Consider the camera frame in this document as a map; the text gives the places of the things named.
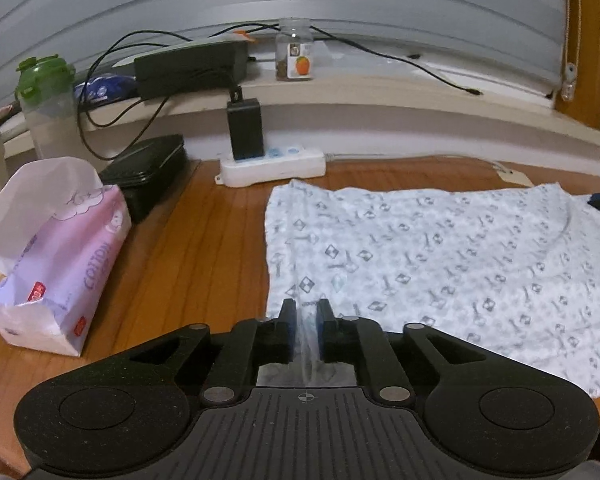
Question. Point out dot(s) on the white patterned shirt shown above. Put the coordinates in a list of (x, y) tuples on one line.
[(455, 270)]

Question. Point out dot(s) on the green-lid shaker bottle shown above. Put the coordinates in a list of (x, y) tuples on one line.
[(50, 120)]

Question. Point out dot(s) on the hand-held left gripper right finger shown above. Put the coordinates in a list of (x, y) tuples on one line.
[(321, 330)]

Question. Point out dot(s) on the wooden window frame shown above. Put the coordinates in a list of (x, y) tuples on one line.
[(592, 35)]

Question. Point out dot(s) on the black hard case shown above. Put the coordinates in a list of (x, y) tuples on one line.
[(145, 170)]

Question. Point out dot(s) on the pink tissue pack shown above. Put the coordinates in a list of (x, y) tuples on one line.
[(70, 270)]

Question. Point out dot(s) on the black power brick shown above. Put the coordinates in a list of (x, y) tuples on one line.
[(190, 67)]

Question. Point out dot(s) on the glass jar orange label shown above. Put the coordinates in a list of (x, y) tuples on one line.
[(294, 60)]

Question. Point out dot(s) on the blue snack packet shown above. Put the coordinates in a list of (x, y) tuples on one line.
[(105, 91)]

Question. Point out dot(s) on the white power strip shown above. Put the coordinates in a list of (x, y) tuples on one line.
[(275, 167)]

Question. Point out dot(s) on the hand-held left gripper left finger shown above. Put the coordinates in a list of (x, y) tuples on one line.
[(291, 330)]

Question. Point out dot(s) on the black plug-in charger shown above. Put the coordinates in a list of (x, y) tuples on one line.
[(245, 130)]

